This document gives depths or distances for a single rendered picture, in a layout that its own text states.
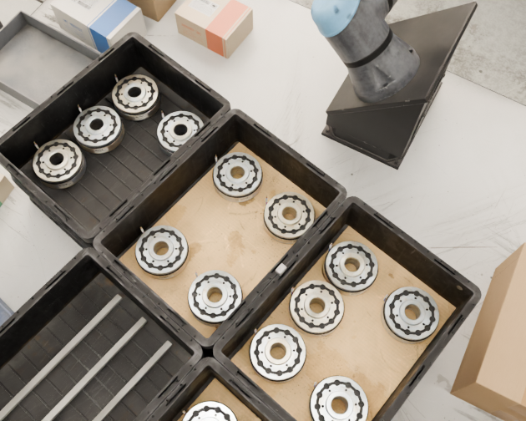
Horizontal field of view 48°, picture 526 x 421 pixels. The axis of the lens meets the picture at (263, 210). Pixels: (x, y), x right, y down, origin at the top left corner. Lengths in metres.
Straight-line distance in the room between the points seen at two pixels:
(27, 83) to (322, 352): 1.00
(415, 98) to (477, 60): 1.42
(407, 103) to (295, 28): 0.52
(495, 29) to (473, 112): 1.21
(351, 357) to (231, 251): 0.31
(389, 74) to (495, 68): 1.40
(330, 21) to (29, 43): 0.85
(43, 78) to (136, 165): 0.45
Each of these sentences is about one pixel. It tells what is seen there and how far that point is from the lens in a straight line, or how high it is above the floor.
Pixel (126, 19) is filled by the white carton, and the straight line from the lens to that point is 1.59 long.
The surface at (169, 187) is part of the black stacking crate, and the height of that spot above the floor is 0.89.
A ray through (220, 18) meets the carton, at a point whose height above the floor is 0.77.
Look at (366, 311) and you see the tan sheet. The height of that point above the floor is 0.83.
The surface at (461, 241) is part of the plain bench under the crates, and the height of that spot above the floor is 0.70.
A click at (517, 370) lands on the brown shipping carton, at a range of 1.19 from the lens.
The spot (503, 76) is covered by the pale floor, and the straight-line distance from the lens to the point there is 2.62.
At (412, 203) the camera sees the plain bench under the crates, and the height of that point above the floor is 0.70.
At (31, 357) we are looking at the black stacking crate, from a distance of 1.21.
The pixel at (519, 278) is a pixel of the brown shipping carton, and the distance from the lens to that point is 1.24.
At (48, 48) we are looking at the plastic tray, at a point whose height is 0.70.
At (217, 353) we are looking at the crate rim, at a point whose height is 0.93.
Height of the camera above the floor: 1.95
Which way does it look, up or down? 66 degrees down
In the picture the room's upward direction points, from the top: straight up
